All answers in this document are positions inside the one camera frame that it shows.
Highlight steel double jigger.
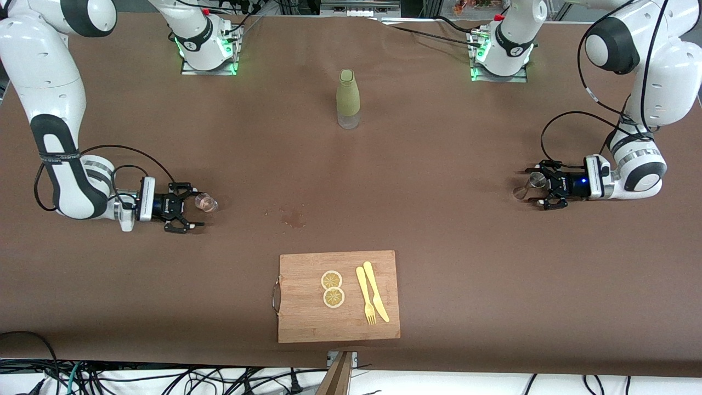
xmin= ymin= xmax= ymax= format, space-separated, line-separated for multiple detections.
xmin=513 ymin=172 xmax=547 ymax=200

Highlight brown table cover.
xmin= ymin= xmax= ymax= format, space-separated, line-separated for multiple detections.
xmin=0 ymin=11 xmax=702 ymax=378

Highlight bamboo cutting board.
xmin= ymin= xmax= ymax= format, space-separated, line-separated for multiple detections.
xmin=273 ymin=250 xmax=401 ymax=344

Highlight green sleeved glass bottle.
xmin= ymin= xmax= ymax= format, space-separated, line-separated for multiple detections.
xmin=336 ymin=69 xmax=361 ymax=130

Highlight yellow plastic fork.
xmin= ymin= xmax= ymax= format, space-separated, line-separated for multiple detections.
xmin=356 ymin=266 xmax=377 ymax=325

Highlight yellow plastic knife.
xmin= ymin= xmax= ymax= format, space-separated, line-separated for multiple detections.
xmin=363 ymin=261 xmax=390 ymax=323

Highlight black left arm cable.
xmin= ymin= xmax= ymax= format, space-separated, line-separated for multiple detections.
xmin=540 ymin=0 xmax=673 ymax=168

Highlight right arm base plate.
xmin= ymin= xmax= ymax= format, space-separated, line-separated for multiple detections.
xmin=180 ymin=22 xmax=243 ymax=76

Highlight black base power cable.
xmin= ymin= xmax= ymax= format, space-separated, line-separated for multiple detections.
xmin=378 ymin=15 xmax=475 ymax=46

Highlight thick black looped cable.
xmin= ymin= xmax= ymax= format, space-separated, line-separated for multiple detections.
xmin=0 ymin=331 xmax=60 ymax=395

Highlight wooden post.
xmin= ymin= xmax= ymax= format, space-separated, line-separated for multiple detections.
xmin=315 ymin=351 xmax=354 ymax=395

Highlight grey metal rail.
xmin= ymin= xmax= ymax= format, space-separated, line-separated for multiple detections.
xmin=320 ymin=0 xmax=401 ymax=18

